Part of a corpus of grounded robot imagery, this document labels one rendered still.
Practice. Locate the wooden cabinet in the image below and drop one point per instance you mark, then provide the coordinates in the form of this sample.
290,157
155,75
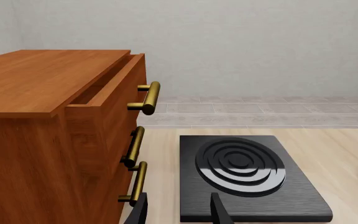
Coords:
26,140

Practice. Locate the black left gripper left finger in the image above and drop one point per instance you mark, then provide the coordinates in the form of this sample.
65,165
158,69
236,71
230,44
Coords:
138,213

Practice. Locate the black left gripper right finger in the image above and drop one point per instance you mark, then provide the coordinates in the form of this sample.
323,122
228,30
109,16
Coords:
218,211

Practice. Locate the flat black stove plate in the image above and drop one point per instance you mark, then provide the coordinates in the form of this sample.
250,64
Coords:
244,177

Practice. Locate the wooden cabinet drawer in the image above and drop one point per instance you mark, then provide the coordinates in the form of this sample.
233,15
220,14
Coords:
117,93

